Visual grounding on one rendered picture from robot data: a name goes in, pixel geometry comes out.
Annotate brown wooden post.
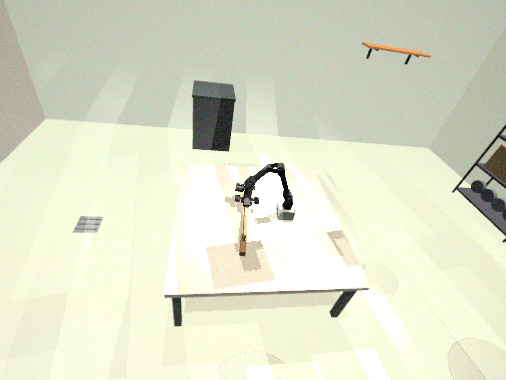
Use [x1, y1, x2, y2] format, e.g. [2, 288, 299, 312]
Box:
[239, 233, 247, 256]

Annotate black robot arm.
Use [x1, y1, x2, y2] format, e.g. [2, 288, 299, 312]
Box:
[235, 163, 294, 210]

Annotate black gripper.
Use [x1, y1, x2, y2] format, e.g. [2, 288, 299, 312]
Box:
[235, 193, 259, 204]

